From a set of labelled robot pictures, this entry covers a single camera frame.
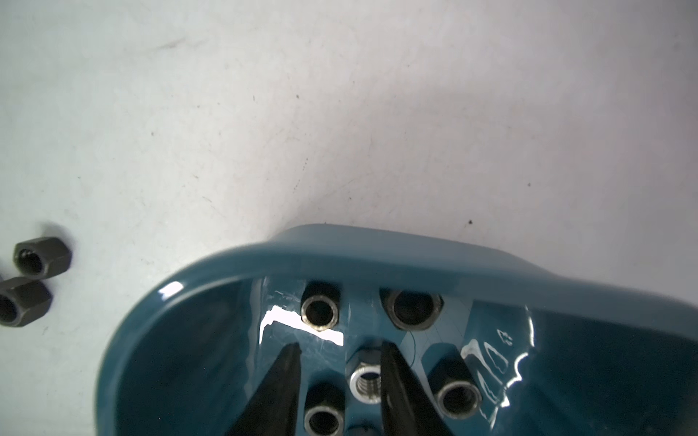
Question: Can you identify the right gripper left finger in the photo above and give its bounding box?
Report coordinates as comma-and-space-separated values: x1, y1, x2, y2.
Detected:
225, 343, 302, 436

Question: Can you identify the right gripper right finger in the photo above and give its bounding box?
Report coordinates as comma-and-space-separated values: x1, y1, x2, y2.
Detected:
380, 342, 453, 436

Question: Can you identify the silver nut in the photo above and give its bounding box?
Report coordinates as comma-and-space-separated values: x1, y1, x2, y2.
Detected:
346, 349, 382, 405

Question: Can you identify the black hex nut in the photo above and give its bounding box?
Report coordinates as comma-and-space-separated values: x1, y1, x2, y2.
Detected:
300, 281, 341, 332
13, 237, 72, 280

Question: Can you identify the teal storage box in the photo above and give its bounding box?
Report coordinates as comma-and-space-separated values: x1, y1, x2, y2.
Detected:
96, 225, 697, 435

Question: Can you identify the black hex nut edge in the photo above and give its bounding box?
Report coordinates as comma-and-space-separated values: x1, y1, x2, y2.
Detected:
1, 277, 53, 328

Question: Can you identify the black hex nut tilted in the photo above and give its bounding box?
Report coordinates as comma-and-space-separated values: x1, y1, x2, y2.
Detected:
13, 237, 72, 280

